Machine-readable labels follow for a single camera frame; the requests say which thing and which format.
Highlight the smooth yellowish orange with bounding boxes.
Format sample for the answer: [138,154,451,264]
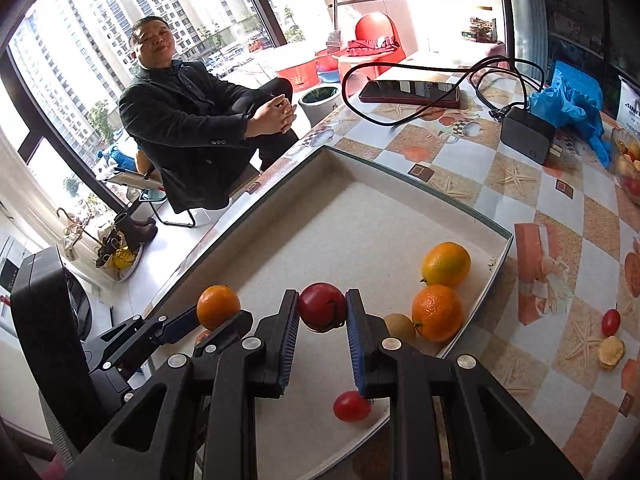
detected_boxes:
[420,242,472,288]

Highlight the phone in red case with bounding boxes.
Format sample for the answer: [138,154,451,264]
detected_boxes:
[359,79,461,109]

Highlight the folding chair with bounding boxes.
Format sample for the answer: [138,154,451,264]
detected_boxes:
[97,159,198,228]

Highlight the dark boots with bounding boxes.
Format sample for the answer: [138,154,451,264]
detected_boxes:
[112,211,159,252]

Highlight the small red fruit with stem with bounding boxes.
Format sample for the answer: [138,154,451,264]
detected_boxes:
[601,304,622,337]

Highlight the pile of mixed fruit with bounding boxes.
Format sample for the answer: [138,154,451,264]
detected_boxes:
[616,140,640,196]

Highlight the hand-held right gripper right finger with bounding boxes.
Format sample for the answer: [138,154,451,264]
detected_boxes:
[345,288,583,480]

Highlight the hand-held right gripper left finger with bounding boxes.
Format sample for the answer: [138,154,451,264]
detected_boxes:
[65,288,301,480]

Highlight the blue plastic bag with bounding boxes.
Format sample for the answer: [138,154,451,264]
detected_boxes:
[529,62,613,168]

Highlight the printed checkered tablecloth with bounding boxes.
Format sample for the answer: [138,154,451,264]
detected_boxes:
[145,52,640,480]

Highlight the folded umbrella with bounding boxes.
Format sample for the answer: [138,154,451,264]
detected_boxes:
[56,207,83,262]

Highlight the white shallow tray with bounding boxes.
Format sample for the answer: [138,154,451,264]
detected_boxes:
[142,145,515,480]

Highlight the black cable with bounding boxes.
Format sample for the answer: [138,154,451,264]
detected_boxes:
[341,56,547,128]

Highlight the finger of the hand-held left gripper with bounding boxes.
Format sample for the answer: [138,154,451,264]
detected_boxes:
[192,310,254,359]
[84,305,201,402]

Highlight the glass bowl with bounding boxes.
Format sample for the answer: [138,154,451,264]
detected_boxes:
[611,127,640,206]

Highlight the black power adapter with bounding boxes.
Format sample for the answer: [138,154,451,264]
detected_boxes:
[500,106,563,166]

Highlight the white printed bag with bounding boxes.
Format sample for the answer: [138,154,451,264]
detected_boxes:
[617,76,640,133]

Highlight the large rough-skinned orange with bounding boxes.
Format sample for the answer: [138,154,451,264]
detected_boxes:
[411,284,465,343]

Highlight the brown kiwi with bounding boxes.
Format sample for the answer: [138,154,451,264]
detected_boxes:
[384,313,417,342]

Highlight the yellow bundle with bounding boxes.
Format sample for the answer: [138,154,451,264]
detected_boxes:
[97,246,140,272]

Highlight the red chair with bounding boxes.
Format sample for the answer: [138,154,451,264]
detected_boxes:
[347,12,407,64]

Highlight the blue crate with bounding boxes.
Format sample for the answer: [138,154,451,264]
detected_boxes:
[550,60,604,107]

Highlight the red apple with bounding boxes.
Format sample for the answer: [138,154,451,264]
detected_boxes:
[298,282,347,332]

